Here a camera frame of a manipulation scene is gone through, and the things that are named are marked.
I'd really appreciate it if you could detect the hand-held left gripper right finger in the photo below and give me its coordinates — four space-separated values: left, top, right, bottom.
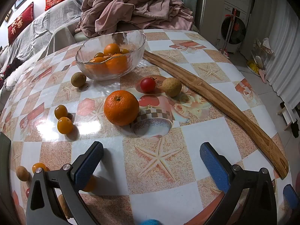
200 142 278 225

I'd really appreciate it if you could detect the pink blanket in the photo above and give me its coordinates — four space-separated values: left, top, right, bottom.
75 0 195 38

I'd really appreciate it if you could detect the small orange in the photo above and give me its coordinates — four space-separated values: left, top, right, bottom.
103 43 121 56
105 53 129 74
87 62 109 76

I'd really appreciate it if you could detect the small white wooden stool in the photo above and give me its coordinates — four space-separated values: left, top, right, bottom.
277 102 300 132

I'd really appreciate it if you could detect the clear glass bowl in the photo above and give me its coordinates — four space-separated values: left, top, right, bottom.
75 30 146 81

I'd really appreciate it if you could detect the brown longan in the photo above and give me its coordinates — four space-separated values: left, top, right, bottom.
162 77 182 97
71 72 87 89
57 193 72 218
16 166 30 182

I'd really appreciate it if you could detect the large orange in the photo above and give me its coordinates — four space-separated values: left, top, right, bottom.
103 90 140 126

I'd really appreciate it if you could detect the dark grey panel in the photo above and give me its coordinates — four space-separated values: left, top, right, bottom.
0 132 11 177

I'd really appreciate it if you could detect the sofa with grey striped cover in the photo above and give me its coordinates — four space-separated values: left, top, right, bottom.
0 0 82 94

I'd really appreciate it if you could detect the mop with red clip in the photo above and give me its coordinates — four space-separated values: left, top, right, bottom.
220 8 238 57

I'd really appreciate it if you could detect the white pleated curtain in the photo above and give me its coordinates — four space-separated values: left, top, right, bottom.
248 0 300 113

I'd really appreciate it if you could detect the small rack with household items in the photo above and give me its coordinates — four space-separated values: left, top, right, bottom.
246 37 275 83

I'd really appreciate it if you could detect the red cherry tomato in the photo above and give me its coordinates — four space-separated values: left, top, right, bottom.
140 77 157 93

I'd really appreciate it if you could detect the long curved wooden stick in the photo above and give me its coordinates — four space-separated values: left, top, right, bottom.
142 50 289 180

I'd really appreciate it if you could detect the dark clothes pile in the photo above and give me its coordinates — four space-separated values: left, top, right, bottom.
0 57 24 85

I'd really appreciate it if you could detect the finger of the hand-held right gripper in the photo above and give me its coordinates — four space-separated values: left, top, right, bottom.
282 184 300 225

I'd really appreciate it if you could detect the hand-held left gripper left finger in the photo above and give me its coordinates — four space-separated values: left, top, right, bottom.
25 141 104 225

